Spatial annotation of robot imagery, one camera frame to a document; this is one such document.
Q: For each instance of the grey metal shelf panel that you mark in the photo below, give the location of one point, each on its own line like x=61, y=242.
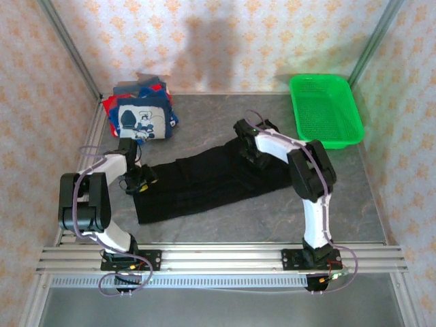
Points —
x=221, y=310

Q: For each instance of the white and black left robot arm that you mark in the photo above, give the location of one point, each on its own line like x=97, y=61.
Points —
x=109, y=163

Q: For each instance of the folded slate blue t-shirt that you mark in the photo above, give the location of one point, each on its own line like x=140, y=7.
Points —
x=126, y=89

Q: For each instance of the folded royal blue t-shirt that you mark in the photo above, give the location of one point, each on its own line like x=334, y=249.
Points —
x=150, y=91

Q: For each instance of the aluminium frame post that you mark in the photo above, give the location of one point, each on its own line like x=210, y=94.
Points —
x=374, y=41
x=68, y=41

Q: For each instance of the folded cartoon print t-shirt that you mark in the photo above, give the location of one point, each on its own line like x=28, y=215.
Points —
x=143, y=119

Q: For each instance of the aluminium lower frame rail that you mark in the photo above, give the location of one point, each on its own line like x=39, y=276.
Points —
x=405, y=303
x=35, y=303

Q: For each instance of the folded red t-shirt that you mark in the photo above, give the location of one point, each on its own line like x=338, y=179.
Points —
x=108, y=108

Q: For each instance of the black t-shirt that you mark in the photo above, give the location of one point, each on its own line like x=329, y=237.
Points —
x=190, y=190

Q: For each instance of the green plastic mesh basket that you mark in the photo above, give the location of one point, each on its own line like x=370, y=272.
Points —
x=323, y=112

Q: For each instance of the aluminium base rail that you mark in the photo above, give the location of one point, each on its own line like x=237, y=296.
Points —
x=221, y=259

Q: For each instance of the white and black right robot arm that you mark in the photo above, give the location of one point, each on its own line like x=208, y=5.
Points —
x=316, y=221

